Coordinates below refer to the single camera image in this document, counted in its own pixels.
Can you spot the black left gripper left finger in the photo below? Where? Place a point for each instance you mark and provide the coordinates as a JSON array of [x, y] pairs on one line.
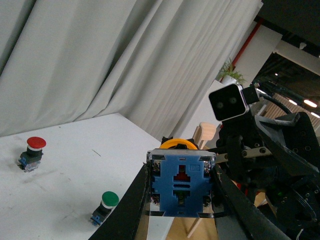
[[130, 219]]

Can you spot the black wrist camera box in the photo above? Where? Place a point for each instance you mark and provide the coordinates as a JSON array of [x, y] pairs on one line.
[[232, 101]]

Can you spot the potted green plant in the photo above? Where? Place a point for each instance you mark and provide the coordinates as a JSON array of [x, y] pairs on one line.
[[227, 75]]

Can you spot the red push button switch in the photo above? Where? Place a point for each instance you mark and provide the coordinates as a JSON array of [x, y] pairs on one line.
[[31, 158]]

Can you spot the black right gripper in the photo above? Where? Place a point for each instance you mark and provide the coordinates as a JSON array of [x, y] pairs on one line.
[[276, 164]]

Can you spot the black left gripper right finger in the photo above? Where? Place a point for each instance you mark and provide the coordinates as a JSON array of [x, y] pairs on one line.
[[243, 221]]

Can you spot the white curtain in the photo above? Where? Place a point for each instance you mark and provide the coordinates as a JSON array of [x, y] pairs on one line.
[[152, 61]]

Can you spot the green push button switch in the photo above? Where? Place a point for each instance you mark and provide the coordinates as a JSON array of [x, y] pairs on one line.
[[109, 200]]

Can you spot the yellow push button switch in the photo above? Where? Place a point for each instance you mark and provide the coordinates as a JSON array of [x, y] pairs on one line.
[[181, 184]]

